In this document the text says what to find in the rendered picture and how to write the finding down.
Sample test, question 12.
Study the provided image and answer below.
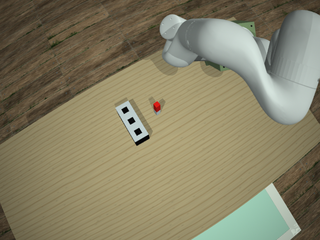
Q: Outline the red square pin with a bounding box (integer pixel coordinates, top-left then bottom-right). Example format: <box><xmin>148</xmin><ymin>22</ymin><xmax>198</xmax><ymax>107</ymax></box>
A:
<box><xmin>153</xmin><ymin>101</ymin><xmax>160</xmax><ymax>115</ymax></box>

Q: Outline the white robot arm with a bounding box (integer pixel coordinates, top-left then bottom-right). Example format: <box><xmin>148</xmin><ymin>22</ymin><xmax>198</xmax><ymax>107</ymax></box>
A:
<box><xmin>160</xmin><ymin>10</ymin><xmax>320</xmax><ymax>125</ymax></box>

